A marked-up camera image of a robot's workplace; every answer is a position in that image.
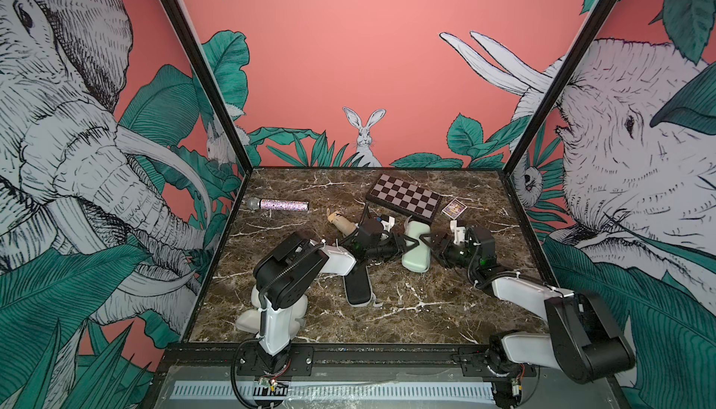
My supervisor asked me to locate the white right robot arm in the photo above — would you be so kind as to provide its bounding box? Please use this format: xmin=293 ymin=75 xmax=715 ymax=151
xmin=421 ymin=226 xmax=636 ymax=384

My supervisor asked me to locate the purple card box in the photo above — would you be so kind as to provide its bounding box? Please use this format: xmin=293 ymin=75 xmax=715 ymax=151
xmin=442 ymin=198 xmax=468 ymax=220

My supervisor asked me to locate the black zippered umbrella case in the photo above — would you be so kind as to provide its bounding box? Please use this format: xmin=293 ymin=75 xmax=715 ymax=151
xmin=343 ymin=265 xmax=374 ymax=308

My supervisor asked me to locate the black frame post left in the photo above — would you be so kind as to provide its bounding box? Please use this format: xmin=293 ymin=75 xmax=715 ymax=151
xmin=160 ymin=0 xmax=254 ymax=175

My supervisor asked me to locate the black corrugated cable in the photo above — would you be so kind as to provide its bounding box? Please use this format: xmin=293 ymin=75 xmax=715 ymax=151
xmin=256 ymin=240 xmax=326 ymax=309

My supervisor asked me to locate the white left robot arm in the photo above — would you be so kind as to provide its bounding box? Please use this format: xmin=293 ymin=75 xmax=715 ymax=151
xmin=254 ymin=218 xmax=419 ymax=358

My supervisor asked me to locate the white perforated strip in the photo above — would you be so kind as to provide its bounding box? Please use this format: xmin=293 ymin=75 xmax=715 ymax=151
xmin=170 ymin=380 xmax=494 ymax=403

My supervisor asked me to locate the purple glitter microphone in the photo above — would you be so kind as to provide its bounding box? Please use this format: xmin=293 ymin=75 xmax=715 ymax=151
xmin=245 ymin=196 xmax=310 ymax=211

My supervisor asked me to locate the folding chess board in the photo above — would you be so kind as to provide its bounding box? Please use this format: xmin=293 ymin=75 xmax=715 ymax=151
xmin=365 ymin=173 xmax=443 ymax=224

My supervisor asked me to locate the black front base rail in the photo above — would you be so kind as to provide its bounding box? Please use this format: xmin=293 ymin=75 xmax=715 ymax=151
xmin=161 ymin=343 xmax=608 ymax=379

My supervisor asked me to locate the black frame post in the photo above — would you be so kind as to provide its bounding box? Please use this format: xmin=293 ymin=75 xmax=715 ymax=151
xmin=160 ymin=0 xmax=254 ymax=175
xmin=502 ymin=0 xmax=618 ymax=175

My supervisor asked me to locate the black frame post right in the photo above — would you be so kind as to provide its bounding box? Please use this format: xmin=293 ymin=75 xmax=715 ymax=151
xmin=502 ymin=0 xmax=618 ymax=175

